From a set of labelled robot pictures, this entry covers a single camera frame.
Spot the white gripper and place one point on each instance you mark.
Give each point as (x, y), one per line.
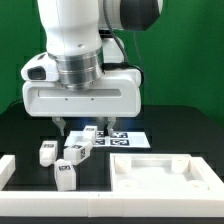
(115, 94)

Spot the white square tabletop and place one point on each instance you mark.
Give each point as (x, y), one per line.
(161, 173)

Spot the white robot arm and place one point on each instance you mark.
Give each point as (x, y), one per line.
(85, 71)

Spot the white marker sheet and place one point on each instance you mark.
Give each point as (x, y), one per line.
(122, 139)

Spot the white U-shaped fence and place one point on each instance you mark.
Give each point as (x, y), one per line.
(112, 204)

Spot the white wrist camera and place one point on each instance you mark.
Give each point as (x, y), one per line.
(40, 68)

